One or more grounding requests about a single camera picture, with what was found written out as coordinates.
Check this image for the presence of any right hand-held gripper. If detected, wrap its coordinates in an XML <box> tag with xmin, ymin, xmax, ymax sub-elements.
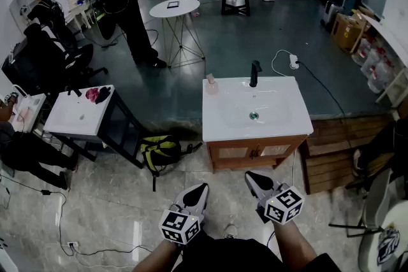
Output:
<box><xmin>244</xmin><ymin>171</ymin><xmax>305</xmax><ymax>226</ymax></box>

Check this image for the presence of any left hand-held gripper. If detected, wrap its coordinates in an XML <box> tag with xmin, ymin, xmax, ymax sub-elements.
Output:
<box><xmin>158</xmin><ymin>183</ymin><xmax>210</xmax><ymax>247</ymax></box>

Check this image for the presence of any small wooden brush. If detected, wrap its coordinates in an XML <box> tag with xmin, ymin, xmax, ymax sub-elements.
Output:
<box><xmin>205</xmin><ymin>73</ymin><xmax>221</xmax><ymax>97</ymax></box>

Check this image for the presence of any person's left forearm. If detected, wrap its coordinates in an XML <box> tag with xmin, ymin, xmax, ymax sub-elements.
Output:
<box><xmin>131</xmin><ymin>238</ymin><xmax>183</xmax><ymax>272</ymax></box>

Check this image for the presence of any person's right forearm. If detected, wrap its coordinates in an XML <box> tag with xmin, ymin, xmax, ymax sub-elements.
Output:
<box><xmin>270</xmin><ymin>219</ymin><xmax>319</xmax><ymax>266</ymax></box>

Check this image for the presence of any wooden vanity cabinet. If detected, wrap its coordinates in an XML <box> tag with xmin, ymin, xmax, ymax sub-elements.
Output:
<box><xmin>205</xmin><ymin>134</ymin><xmax>309</xmax><ymax>174</ymax></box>

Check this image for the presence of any white sink basin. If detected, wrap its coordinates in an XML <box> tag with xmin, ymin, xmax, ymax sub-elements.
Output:
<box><xmin>201</xmin><ymin>75</ymin><xmax>315</xmax><ymax>143</ymax></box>

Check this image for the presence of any person's white shoe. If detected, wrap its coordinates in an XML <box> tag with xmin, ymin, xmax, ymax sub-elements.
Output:
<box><xmin>222</xmin><ymin>224</ymin><xmax>238</xmax><ymax>240</ymax></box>

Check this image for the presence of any yellow-green black backpack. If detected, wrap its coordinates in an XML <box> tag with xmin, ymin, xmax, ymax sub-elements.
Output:
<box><xmin>140</xmin><ymin>134</ymin><xmax>203</xmax><ymax>192</ymax></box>

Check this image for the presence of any person's black clothing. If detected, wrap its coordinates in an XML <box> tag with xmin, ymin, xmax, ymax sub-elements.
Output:
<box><xmin>171</xmin><ymin>228</ymin><xmax>342</xmax><ymax>272</ymax></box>

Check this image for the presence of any wooden platform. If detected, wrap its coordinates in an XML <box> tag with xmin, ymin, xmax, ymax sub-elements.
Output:
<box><xmin>299</xmin><ymin>113</ymin><xmax>397</xmax><ymax>196</ymax></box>

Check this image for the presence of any tall black faucet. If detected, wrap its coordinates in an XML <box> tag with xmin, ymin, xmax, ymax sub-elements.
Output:
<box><xmin>248</xmin><ymin>59</ymin><xmax>264</xmax><ymax>89</ymax></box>

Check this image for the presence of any white chair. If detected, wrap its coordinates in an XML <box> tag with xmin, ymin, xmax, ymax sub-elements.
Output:
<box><xmin>328</xmin><ymin>164</ymin><xmax>408</xmax><ymax>272</ymax></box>

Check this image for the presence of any white printed cushion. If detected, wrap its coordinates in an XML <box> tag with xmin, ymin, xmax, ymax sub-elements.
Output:
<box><xmin>358</xmin><ymin>200</ymin><xmax>408</xmax><ymax>272</ymax></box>

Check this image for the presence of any red and blue cloth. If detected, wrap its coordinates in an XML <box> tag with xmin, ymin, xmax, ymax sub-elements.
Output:
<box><xmin>85</xmin><ymin>87</ymin><xmax>101</xmax><ymax>104</ymax></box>

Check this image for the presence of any pile of clear plastic bags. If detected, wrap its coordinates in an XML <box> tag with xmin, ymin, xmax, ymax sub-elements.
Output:
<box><xmin>350</xmin><ymin>36</ymin><xmax>403</xmax><ymax>95</ymax></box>

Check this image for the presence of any cardboard box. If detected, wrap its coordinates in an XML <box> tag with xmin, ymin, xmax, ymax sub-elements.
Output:
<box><xmin>330</xmin><ymin>8</ymin><xmax>371</xmax><ymax>54</ymax></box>

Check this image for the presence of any small white washstand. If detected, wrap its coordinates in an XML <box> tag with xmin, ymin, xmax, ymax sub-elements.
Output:
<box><xmin>12</xmin><ymin>92</ymin><xmax>47</xmax><ymax>134</ymax></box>

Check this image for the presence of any grey suitcase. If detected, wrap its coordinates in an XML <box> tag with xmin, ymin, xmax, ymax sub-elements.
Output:
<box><xmin>319</xmin><ymin>0</ymin><xmax>346</xmax><ymax>31</ymax></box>

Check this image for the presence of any round white table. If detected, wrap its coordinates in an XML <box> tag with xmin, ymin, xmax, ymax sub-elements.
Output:
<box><xmin>149</xmin><ymin>0</ymin><xmax>207</xmax><ymax>69</ymax></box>

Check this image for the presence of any black office chair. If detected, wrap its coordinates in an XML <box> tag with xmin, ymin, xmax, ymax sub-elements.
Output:
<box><xmin>1</xmin><ymin>22</ymin><xmax>110</xmax><ymax>100</ymax></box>

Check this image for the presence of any white vanity with mirror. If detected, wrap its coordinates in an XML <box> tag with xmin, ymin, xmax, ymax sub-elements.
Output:
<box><xmin>64</xmin><ymin>0</ymin><xmax>97</xmax><ymax>30</ymax></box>

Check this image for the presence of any black cable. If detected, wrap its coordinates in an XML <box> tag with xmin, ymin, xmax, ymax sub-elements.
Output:
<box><xmin>296</xmin><ymin>61</ymin><xmax>349</xmax><ymax>125</ymax></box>

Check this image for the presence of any white cable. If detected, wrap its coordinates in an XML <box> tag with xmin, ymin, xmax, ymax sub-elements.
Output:
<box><xmin>271</xmin><ymin>48</ymin><xmax>299</xmax><ymax>78</ymax></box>

